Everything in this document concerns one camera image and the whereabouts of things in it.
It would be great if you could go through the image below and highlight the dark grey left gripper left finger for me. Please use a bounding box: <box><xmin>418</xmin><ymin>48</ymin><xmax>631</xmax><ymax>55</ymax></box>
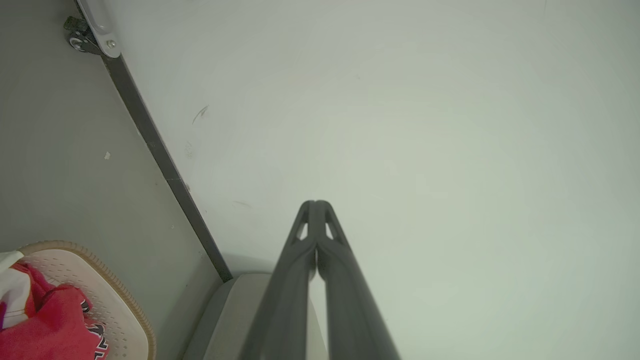
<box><xmin>239</xmin><ymin>200</ymin><xmax>317</xmax><ymax>360</ymax></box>

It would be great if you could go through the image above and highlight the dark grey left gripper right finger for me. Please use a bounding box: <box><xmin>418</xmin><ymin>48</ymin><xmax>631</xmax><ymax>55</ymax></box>
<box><xmin>315</xmin><ymin>200</ymin><xmax>401</xmax><ymax>360</ymax></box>

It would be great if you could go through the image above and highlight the red jersey with number print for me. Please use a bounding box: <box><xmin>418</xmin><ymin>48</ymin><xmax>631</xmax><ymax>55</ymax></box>
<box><xmin>0</xmin><ymin>282</ymin><xmax>110</xmax><ymax>360</ymax></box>

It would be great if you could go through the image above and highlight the grey fabric cushion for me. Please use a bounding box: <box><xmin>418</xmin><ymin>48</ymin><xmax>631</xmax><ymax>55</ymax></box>
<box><xmin>182</xmin><ymin>272</ymin><xmax>329</xmax><ymax>360</ymax></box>

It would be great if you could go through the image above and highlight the cream perforated laundry basket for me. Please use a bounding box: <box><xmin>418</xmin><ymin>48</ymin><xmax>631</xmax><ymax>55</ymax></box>
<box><xmin>17</xmin><ymin>241</ymin><xmax>157</xmax><ymax>360</ymax></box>

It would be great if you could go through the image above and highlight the black baseboard strip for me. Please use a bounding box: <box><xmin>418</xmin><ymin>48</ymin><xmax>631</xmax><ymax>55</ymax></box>
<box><xmin>74</xmin><ymin>0</ymin><xmax>234</xmax><ymax>283</ymax></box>

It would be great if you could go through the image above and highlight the red and white garment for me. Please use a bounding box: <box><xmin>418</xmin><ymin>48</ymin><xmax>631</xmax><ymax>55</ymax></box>
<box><xmin>0</xmin><ymin>251</ymin><xmax>51</xmax><ymax>331</ymax></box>

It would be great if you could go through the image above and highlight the black caster wheel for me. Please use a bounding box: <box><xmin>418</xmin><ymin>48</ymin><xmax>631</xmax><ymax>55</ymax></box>
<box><xmin>63</xmin><ymin>16</ymin><xmax>103</xmax><ymax>56</ymax></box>

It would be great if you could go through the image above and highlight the silver metal frame leg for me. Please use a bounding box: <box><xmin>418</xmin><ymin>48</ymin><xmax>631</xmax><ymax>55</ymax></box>
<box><xmin>77</xmin><ymin>0</ymin><xmax>122</xmax><ymax>58</ymax></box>

